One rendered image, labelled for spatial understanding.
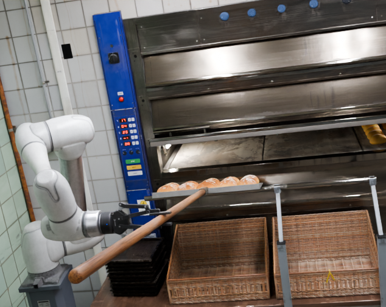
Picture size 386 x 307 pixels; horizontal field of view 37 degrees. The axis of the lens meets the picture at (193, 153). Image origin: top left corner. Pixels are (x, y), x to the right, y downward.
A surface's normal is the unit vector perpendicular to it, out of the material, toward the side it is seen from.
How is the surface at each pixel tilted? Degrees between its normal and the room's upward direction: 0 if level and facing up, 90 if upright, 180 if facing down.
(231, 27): 90
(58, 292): 90
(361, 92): 70
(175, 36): 91
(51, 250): 89
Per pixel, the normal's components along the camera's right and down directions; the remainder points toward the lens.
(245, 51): -0.18, -0.04
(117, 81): -0.14, 0.30
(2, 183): 0.98, -0.10
